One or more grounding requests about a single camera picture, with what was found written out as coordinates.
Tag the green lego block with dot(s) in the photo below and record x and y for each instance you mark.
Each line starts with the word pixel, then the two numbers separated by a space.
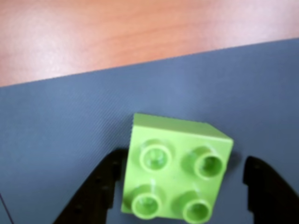
pixel 175 177

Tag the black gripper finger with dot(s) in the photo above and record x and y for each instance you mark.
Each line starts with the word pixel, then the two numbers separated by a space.
pixel 273 198
pixel 93 198

